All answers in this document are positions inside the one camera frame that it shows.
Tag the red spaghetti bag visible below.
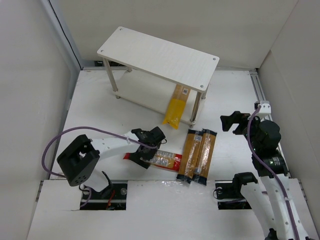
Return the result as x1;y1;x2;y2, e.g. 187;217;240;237
123;149;182;172

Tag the yellow spaghetti bag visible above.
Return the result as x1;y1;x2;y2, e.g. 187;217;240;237
162;84;191;130

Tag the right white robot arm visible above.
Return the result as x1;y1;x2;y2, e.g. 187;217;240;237
220;111;310;240

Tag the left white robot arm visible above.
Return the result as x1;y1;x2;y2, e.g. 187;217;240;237
57;126;166;198

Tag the white two-tier shelf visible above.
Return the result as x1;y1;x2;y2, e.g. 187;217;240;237
97;26;220;126

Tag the right black-ended spaghetti bag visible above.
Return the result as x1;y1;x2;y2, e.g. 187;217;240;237
192;128;217;186

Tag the black-ended spaghetti bag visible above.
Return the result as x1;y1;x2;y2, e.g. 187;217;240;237
192;128;217;186
176;129;204;184

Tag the left black-ended spaghetti bag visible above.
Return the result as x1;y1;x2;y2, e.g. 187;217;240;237
176;129;204;184

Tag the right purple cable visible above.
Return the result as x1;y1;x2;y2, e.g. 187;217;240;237
246;104;301;240

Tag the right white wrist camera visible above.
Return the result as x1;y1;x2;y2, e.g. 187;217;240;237
254;100;272;119

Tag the aluminium rail right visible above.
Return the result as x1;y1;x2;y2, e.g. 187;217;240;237
249;70;266;101

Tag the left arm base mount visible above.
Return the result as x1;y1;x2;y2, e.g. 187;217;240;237
79;181;128;211

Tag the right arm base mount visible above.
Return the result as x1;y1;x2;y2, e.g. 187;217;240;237
212;180;252;210

